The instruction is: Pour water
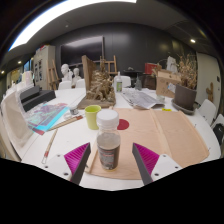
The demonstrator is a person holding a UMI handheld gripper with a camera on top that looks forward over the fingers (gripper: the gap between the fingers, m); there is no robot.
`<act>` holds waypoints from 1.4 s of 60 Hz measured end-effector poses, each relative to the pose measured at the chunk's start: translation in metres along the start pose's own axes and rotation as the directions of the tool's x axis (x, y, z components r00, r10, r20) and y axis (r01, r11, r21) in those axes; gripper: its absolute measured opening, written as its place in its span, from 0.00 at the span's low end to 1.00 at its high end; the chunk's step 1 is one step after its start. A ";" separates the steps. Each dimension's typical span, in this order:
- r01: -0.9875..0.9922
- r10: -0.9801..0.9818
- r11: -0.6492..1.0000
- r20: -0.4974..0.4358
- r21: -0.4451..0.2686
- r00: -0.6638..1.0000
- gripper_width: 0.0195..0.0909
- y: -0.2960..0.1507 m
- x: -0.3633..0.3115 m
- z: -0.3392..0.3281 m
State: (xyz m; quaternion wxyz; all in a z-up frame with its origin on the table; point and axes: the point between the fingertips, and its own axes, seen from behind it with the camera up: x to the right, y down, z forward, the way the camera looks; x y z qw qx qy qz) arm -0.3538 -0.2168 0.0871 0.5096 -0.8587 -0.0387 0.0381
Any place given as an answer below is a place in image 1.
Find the black backpack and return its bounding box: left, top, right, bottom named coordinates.
left=213, top=123, right=224, bottom=146

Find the small jar with white lid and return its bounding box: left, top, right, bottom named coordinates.
left=68, top=104, right=79, bottom=116

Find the white spray bottle green label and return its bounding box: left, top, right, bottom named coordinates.
left=114, top=71, right=124, bottom=94

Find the cardboard box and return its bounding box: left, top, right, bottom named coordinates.
left=155, top=68, right=183, bottom=99

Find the folded newspaper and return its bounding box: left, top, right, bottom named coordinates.
left=120, top=87, right=164, bottom=110

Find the white cabinet with pictures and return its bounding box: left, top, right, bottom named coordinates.
left=31, top=44, right=56, bottom=91

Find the clear glass bottle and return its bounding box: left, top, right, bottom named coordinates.
left=134, top=73, right=143, bottom=91

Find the wooden figure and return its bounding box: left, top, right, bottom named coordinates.
left=205, top=82, right=215, bottom=103

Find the clear bottle with white cap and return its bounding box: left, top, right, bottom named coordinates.
left=95, top=109, right=122, bottom=172

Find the white fabric panel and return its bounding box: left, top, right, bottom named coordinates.
left=0, top=89, right=34, bottom=158

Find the wooden easel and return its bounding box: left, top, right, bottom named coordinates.
left=99, top=54, right=119, bottom=77
left=46, top=59, right=60, bottom=91

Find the red box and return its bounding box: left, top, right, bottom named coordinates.
left=144, top=62, right=158, bottom=75

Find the thin wooden stick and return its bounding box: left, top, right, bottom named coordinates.
left=41, top=128, right=59, bottom=164

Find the brown relief sculpture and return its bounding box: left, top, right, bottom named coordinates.
left=77, top=54, right=117, bottom=110

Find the yellow-green mug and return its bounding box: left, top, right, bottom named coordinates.
left=84, top=104, right=102, bottom=131

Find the white plastic chair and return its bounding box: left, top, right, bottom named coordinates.
left=198, top=98, right=217, bottom=126
left=113, top=75, right=132, bottom=89
left=58, top=79, right=73, bottom=90
left=211, top=113, right=224, bottom=146
left=74, top=78, right=87, bottom=89

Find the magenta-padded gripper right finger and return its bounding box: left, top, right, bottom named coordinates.
left=132, top=142, right=184, bottom=186

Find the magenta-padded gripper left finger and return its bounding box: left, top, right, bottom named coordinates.
left=42, top=142, right=92, bottom=186

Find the black wall screen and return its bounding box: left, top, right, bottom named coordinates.
left=59, top=35, right=105, bottom=66

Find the white plaster bust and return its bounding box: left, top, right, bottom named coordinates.
left=72, top=67, right=83, bottom=88
left=60, top=63, right=74, bottom=82

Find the flat round red coaster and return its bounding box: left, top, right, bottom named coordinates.
left=117, top=118, right=130, bottom=131

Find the black flat box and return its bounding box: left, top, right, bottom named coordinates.
left=19, top=85, right=42, bottom=103
left=21, top=89, right=57, bottom=113

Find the dark grey plant saucer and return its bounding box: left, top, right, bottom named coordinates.
left=171, top=98, right=196, bottom=116

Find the dried plant in grey pot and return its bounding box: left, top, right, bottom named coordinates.
left=173, top=53, right=199, bottom=111

